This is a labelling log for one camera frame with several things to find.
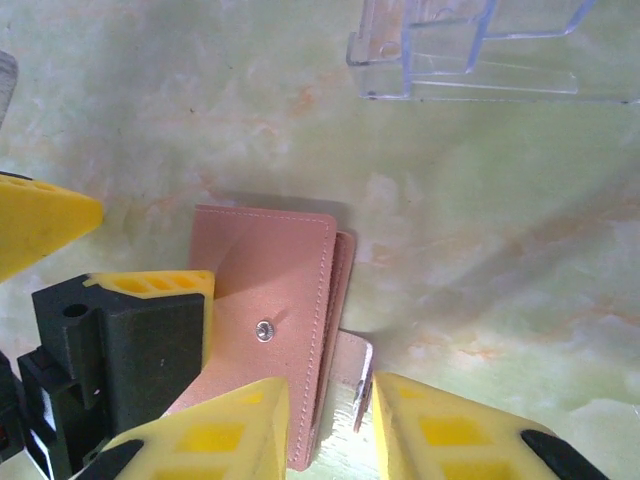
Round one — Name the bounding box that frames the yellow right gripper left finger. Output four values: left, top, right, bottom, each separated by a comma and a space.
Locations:
79, 377, 290, 480

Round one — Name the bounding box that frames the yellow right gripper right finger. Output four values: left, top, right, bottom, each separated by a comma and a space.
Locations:
372, 373, 611, 480

